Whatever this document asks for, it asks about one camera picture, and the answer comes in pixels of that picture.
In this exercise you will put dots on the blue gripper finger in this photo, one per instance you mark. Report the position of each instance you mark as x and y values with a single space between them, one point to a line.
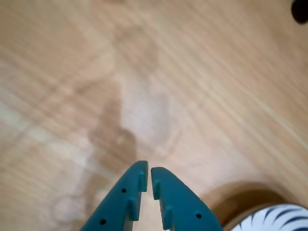
187 211
113 207

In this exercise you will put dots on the white plate with blue strokes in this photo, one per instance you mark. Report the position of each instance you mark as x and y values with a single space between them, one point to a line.
281 219

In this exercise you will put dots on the dark stand foot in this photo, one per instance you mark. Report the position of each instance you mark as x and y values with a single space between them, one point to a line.
300 12

